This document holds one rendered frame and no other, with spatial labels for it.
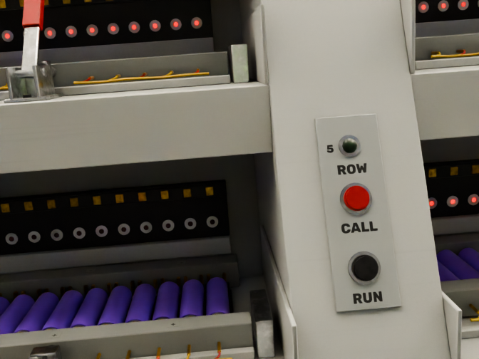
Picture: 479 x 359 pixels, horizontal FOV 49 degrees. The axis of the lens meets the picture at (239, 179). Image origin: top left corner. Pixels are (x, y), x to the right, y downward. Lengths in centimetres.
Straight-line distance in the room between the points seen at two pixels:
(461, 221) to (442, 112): 18
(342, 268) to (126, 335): 15
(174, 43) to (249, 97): 20
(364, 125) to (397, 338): 13
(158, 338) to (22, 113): 17
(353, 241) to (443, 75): 13
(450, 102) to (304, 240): 14
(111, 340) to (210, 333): 7
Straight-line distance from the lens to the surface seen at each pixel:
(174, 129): 35
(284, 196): 33
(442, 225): 53
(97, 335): 39
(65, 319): 43
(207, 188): 48
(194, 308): 41
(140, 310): 42
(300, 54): 36
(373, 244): 34
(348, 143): 34
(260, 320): 37
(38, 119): 36
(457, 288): 43
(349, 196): 33
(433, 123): 38
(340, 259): 33
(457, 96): 38
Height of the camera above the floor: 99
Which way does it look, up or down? 9 degrees up
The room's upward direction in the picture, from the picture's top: 5 degrees counter-clockwise
